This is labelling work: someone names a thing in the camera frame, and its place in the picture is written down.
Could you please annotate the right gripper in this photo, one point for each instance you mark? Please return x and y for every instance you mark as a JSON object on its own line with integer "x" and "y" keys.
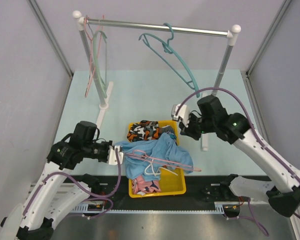
{"x": 187, "y": 131}

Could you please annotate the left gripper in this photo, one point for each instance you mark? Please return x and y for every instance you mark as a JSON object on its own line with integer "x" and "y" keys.
{"x": 108, "y": 143}

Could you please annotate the light blue shorts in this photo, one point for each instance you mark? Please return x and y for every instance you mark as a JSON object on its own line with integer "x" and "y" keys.
{"x": 164, "y": 148}

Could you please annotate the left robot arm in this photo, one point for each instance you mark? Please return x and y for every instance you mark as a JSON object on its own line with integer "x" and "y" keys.
{"x": 56, "y": 192}

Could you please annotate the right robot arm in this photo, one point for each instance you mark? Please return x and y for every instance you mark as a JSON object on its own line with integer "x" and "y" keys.
{"x": 281, "y": 191}

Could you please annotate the grey printed shorts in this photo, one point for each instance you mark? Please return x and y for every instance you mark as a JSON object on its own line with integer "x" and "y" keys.
{"x": 169, "y": 131}

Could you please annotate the camouflage orange black shorts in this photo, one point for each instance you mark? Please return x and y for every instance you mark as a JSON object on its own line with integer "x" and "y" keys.
{"x": 144, "y": 130}

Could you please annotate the pink and navy shorts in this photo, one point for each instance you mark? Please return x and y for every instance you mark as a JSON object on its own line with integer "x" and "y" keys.
{"x": 142, "y": 187}

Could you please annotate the teal plastic hanger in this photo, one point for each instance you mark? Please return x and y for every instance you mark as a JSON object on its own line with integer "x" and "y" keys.
{"x": 164, "y": 50}

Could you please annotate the yellow plastic bin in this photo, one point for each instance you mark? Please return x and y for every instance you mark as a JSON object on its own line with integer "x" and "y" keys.
{"x": 172, "y": 182}

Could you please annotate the white and metal clothes rack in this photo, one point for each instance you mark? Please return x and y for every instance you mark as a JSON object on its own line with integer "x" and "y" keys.
{"x": 231, "y": 35}

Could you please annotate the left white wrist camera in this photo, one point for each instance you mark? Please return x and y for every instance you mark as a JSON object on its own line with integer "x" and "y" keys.
{"x": 115, "y": 155}

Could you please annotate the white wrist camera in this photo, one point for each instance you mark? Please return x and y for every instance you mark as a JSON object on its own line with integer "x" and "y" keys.
{"x": 181, "y": 114}
{"x": 115, "y": 155}

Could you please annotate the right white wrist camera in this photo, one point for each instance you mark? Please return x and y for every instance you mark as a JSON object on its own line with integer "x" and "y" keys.
{"x": 181, "y": 114}

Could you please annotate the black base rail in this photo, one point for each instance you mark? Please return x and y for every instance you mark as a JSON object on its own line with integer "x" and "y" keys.
{"x": 202, "y": 194}

